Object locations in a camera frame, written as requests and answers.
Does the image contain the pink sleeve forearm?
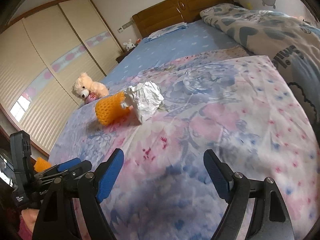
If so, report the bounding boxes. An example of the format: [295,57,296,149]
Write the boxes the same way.
[18,216,32,240]

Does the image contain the left hand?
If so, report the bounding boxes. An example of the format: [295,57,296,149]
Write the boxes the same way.
[21,209,39,232]

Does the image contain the orange foam net sleeve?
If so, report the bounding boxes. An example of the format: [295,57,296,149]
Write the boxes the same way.
[34,157,52,173]

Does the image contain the beige teddy bear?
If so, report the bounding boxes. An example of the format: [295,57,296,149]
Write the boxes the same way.
[72,73,109,104]

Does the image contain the beige sliding wardrobe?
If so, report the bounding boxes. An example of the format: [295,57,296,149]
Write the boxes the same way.
[1,0,122,156]

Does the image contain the dark wooden nightstand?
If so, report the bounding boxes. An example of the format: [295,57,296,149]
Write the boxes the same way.
[116,48,134,63]

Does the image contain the floral pink blue blanket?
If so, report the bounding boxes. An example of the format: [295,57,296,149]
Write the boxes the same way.
[49,50,319,239]

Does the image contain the white rabbit toy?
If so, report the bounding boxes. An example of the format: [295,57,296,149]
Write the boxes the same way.
[123,39,136,51]

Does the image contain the grey heart pattern duvet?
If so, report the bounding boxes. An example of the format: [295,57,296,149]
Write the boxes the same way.
[200,3,319,137]

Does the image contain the blue white pillow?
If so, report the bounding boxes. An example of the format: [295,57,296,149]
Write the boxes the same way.
[146,22,188,42]

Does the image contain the blue bed sheet mattress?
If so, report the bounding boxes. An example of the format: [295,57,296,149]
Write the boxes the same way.
[101,20,238,88]

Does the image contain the wooden headboard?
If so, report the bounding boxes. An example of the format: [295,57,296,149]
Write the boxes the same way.
[132,0,234,38]

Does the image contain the wall switch panel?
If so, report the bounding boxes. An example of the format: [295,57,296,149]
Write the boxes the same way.
[118,21,134,33]

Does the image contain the grey bed guard rail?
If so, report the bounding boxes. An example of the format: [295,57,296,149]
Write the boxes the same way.
[239,0,319,27]

